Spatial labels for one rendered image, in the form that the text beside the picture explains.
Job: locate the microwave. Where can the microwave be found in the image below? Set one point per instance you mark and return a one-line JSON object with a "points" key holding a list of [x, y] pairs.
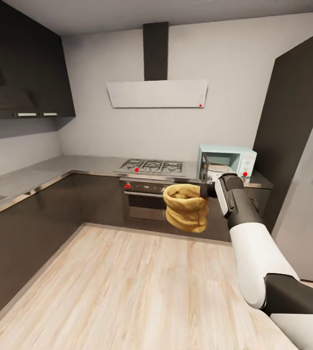
{"points": [[225, 159]]}

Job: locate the fridge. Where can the fridge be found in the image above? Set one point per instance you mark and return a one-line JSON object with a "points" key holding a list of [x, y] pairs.
{"points": [[284, 147]]}

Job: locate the oven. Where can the oven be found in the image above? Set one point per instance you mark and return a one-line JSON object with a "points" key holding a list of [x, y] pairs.
{"points": [[143, 201]]}

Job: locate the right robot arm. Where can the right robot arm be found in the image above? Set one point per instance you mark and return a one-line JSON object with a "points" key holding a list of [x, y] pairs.
{"points": [[266, 280]]}

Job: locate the cabinet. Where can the cabinet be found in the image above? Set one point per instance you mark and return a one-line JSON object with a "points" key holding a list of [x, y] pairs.
{"points": [[34, 81]]}

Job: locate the popcorn bag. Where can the popcorn bag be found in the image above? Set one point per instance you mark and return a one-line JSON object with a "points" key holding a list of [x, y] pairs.
{"points": [[186, 208]]}

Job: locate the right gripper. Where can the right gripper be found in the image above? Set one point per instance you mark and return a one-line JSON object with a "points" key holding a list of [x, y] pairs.
{"points": [[206, 190]]}

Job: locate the range hood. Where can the range hood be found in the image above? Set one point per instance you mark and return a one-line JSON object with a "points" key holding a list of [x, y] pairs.
{"points": [[156, 90]]}

